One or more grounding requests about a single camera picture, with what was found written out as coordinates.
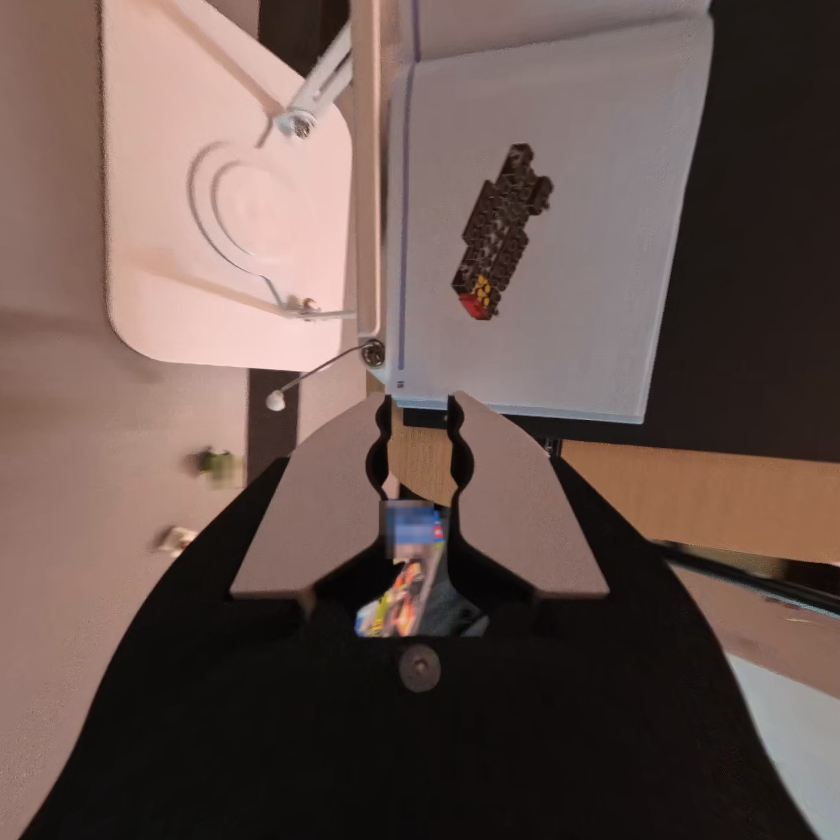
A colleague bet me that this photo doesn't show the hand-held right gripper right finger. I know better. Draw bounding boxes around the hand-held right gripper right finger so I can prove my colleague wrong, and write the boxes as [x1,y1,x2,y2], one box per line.
[447,392,611,605]

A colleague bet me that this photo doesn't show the blue lego box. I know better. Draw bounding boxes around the blue lego box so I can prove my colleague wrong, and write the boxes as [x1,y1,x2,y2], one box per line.
[355,502,489,639]

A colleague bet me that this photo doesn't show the lego instruction booklet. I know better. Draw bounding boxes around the lego instruction booklet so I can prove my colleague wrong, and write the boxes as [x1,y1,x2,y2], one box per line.
[384,0,716,425]

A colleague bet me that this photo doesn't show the white book stand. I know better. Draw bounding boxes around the white book stand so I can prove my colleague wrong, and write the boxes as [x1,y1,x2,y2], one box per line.
[103,0,840,565]

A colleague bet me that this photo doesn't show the lime green lego minifigure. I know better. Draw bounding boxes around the lime green lego minifigure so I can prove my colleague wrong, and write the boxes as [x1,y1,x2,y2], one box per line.
[200,447,241,489]

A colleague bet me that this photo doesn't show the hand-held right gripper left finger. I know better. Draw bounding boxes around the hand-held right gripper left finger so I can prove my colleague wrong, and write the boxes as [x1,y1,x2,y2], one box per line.
[230,394,397,607]

